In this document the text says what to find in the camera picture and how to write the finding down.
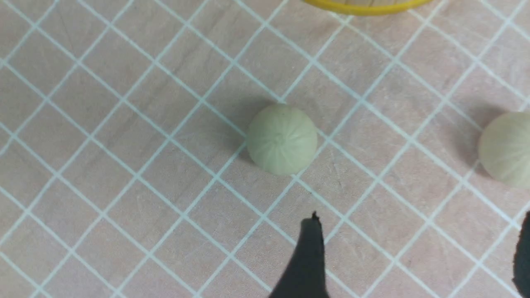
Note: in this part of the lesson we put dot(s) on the pink grid tablecloth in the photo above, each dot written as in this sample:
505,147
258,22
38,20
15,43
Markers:
125,170

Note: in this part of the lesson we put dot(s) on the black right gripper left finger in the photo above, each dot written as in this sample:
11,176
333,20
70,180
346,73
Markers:
305,276

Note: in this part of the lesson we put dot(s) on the bamboo steamer tray yellow rim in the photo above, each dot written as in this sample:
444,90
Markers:
366,7

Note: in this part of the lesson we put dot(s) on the white steamed bun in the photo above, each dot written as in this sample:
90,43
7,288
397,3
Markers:
504,149
282,139

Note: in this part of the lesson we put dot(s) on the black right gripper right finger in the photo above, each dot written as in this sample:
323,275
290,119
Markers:
521,261

